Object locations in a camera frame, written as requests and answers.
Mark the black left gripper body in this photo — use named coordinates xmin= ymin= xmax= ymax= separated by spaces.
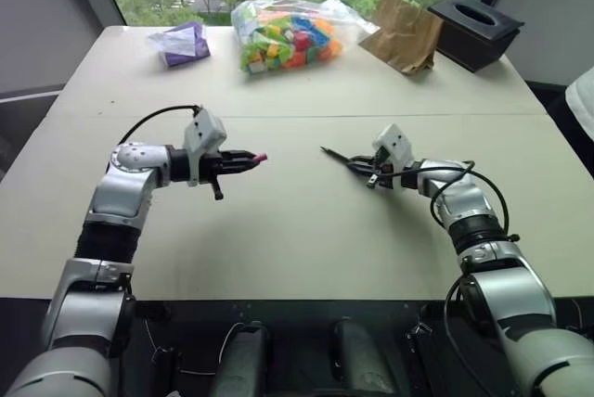
xmin=199 ymin=150 xmax=230 ymax=202

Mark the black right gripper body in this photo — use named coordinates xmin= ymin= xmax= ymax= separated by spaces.
xmin=367 ymin=147 xmax=396 ymax=190

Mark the dark marker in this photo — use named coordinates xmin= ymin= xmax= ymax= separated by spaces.
xmin=319 ymin=146 xmax=356 ymax=167

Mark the purple plastic packet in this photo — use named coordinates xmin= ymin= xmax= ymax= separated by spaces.
xmin=147 ymin=20 xmax=213 ymax=69

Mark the clear bag of colourful blocks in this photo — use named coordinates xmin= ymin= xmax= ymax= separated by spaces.
xmin=230 ymin=0 xmax=380 ymax=77

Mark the brown paper bag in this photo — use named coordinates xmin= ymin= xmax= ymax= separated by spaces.
xmin=357 ymin=0 xmax=445 ymax=75

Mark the black tissue box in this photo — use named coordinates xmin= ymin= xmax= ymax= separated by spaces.
xmin=426 ymin=0 xmax=526 ymax=74

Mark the dark rounded shape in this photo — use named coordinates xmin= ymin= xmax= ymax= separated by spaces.
xmin=215 ymin=321 xmax=271 ymax=397
xmin=329 ymin=316 xmax=398 ymax=397

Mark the white fabric object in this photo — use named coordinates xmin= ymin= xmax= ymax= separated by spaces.
xmin=564 ymin=66 xmax=594 ymax=139

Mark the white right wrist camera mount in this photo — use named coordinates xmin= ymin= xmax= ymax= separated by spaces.
xmin=372 ymin=123 xmax=415 ymax=190

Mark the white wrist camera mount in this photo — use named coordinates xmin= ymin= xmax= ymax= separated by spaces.
xmin=182 ymin=107 xmax=228 ymax=188
xmin=372 ymin=123 xmax=415 ymax=190

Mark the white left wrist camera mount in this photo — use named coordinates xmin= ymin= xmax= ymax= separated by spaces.
xmin=182 ymin=107 xmax=228 ymax=188

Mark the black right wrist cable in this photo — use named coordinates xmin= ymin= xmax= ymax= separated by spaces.
xmin=378 ymin=160 xmax=519 ymax=243

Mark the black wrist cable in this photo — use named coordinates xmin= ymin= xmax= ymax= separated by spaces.
xmin=117 ymin=104 xmax=201 ymax=145
xmin=378 ymin=160 xmax=519 ymax=243

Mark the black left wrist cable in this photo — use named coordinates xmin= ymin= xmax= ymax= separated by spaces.
xmin=117 ymin=104 xmax=201 ymax=145

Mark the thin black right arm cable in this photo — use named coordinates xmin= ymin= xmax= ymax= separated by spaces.
xmin=442 ymin=272 xmax=479 ymax=397

